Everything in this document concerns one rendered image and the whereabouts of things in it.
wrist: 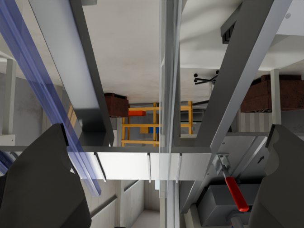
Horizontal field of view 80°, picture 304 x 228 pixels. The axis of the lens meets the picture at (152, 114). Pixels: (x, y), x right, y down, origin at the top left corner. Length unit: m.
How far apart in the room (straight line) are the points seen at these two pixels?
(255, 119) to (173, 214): 9.51
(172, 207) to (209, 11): 0.60
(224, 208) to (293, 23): 0.37
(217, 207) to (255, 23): 0.36
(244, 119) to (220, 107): 9.61
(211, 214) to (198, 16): 0.55
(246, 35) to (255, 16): 0.02
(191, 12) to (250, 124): 9.45
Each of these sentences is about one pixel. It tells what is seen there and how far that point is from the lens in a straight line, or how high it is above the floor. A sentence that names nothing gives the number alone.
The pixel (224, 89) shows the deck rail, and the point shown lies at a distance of 0.30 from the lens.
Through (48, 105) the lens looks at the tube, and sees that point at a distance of 0.19.
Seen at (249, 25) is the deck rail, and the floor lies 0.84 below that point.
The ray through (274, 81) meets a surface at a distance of 1.28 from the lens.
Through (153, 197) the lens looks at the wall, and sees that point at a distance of 11.68.
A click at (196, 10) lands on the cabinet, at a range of 0.63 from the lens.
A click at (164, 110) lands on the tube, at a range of 0.17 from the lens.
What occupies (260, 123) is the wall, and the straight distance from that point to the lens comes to 10.07.
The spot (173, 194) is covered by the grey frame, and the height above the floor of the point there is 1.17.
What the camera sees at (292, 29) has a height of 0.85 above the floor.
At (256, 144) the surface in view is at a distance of 0.41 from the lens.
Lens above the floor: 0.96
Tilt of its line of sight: 4 degrees down
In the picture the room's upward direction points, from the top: 180 degrees counter-clockwise
